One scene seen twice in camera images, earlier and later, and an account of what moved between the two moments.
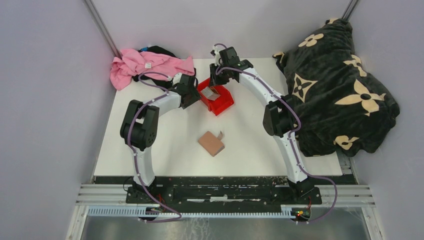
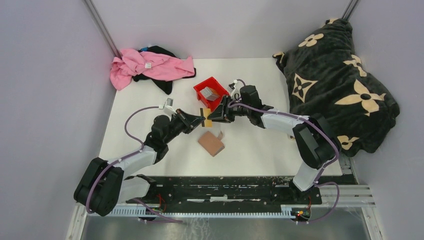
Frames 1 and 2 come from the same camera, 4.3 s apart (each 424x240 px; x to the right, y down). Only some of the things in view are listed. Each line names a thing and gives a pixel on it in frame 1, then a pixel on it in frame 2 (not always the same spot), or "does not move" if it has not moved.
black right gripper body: (221, 65) → (237, 111)
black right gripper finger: (213, 78) → (219, 117)
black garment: (168, 84) does not move
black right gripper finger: (223, 77) → (227, 100)
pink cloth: (130, 63) does not move
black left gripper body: (193, 88) → (177, 127)
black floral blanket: (340, 104) does not move
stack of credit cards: (210, 93) does not move
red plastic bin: (223, 102) does not move
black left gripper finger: (189, 98) → (193, 119)
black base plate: (225, 190) does not move
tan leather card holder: (212, 143) does not move
